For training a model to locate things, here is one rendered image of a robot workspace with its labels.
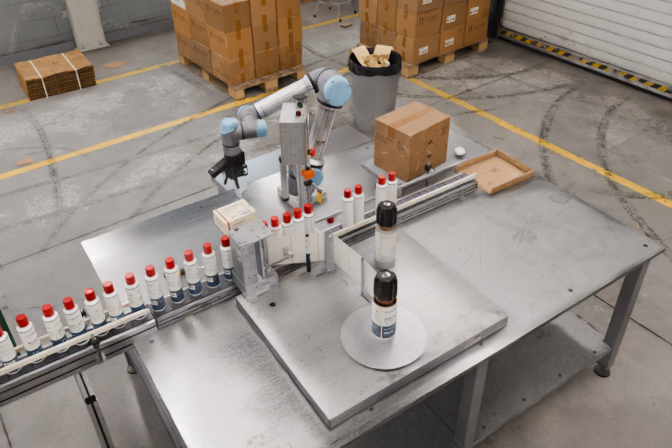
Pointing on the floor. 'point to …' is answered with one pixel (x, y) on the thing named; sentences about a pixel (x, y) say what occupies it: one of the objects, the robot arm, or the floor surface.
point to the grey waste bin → (372, 99)
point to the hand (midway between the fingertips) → (231, 192)
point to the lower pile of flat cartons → (55, 74)
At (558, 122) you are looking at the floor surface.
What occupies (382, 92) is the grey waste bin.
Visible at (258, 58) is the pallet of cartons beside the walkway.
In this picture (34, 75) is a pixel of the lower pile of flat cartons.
